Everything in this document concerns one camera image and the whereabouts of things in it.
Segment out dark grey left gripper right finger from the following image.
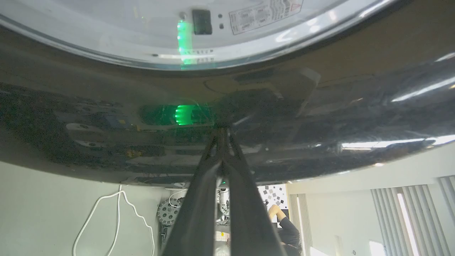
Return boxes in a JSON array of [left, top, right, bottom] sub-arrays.
[[223, 129, 287, 256]]

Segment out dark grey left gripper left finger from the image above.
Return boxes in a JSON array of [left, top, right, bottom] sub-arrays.
[[162, 129, 224, 256]]

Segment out dark glossy washing machine door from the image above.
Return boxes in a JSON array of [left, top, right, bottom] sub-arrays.
[[0, 0, 455, 189]]

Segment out white washing machine body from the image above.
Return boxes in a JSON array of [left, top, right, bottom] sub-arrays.
[[0, 0, 356, 60]]

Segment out grey round roller wheel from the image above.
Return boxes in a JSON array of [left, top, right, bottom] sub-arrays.
[[157, 198, 182, 226]]

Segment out checker pattern calibration board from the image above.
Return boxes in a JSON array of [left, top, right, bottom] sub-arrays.
[[258, 185, 289, 228]]

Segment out person in dark shirt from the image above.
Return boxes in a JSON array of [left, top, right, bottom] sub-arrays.
[[267, 204, 303, 256]]

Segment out grey vertical window blinds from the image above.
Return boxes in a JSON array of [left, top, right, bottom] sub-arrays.
[[371, 176, 455, 256]]

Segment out white warning label sticker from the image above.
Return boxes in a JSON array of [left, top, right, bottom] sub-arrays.
[[229, 0, 304, 35]]

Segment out short white cable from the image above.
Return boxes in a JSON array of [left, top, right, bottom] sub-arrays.
[[168, 189, 187, 209]]

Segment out long white cable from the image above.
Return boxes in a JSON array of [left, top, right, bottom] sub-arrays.
[[73, 185, 155, 256]]

